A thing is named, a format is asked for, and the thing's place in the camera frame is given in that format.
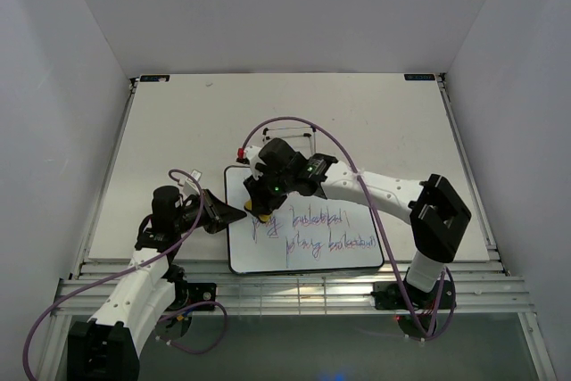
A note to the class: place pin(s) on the black framed whiteboard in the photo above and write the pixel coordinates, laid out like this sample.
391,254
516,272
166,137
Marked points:
305,234

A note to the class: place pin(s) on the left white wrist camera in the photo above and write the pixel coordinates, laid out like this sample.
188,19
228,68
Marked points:
188,183

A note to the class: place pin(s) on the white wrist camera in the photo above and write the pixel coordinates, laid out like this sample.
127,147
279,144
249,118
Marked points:
250,156
188,183

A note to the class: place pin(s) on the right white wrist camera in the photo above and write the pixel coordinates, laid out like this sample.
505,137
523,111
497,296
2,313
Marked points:
250,156

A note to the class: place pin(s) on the yellow black whiteboard eraser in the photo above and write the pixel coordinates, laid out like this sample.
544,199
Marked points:
258,210

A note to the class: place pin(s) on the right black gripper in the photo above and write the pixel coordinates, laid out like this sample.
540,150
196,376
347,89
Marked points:
261,202

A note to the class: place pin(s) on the left blue table label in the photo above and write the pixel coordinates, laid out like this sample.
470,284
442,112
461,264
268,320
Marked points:
154,78

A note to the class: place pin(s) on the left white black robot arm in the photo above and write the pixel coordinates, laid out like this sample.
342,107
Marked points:
108,345

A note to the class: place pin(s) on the blue table label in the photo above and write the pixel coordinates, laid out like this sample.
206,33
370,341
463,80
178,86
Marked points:
419,77
154,78

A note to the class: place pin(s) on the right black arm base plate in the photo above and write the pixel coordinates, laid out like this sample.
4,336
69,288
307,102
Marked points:
388,296

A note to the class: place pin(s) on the right blue table label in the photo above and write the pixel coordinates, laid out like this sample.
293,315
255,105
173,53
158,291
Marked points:
419,77

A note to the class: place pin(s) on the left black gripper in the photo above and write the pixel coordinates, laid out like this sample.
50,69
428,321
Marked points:
219,214

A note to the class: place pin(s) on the black wire whiteboard stand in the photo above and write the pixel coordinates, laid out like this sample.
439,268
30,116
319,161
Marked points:
301,138

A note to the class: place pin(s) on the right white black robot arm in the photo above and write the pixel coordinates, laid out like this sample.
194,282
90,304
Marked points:
437,215

